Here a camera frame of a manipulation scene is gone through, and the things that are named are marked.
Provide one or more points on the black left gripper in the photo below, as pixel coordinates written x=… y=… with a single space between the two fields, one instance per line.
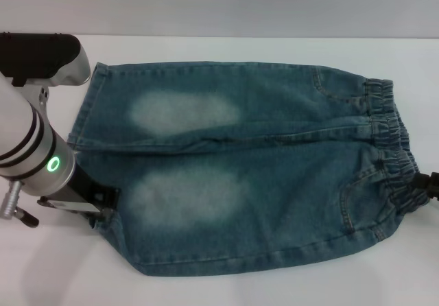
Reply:
x=89 y=198

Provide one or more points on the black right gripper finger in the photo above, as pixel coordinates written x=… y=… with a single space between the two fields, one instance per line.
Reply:
x=428 y=184

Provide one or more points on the blue denim shorts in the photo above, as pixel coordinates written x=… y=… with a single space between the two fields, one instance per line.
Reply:
x=260 y=182

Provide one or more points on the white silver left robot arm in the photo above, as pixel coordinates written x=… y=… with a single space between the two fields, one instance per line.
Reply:
x=31 y=141

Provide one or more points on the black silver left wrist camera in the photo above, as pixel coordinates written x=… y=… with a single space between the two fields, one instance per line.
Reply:
x=37 y=59

